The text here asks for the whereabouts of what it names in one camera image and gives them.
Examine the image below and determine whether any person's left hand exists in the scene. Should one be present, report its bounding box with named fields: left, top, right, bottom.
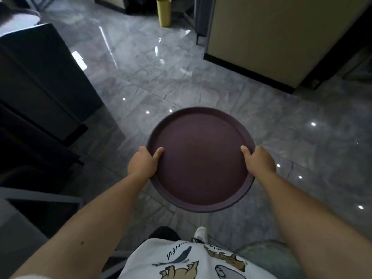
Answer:
left=127, top=146, right=164, bottom=182

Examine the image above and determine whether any person's right hand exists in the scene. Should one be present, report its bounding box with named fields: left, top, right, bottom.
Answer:
left=241, top=145, right=277, bottom=183

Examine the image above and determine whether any round dark brown tray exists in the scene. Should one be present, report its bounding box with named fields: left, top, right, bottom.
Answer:
left=146, top=106, right=256, bottom=213

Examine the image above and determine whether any person's left forearm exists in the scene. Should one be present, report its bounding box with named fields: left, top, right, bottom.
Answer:
left=10, top=171, right=152, bottom=279

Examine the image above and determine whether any person's right forearm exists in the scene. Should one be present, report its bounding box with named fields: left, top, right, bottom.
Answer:
left=257, top=171, right=372, bottom=279

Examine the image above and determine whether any dark shoe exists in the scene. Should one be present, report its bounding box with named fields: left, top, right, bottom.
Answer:
left=148, top=226, right=181, bottom=242

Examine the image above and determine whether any white sneaker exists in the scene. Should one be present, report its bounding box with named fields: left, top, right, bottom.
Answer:
left=192, top=227, right=208, bottom=244

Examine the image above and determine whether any white printed t-shirt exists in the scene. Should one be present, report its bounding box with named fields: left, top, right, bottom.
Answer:
left=119, top=238, right=278, bottom=279

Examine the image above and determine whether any beige partition panel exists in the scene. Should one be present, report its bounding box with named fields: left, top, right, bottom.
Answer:
left=203, top=0, right=372, bottom=94

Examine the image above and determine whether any dark cabinet counter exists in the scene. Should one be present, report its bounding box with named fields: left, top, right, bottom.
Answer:
left=0, top=22, right=104, bottom=177

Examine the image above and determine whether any yellow bin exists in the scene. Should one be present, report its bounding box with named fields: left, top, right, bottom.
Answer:
left=156, top=0, right=172, bottom=28

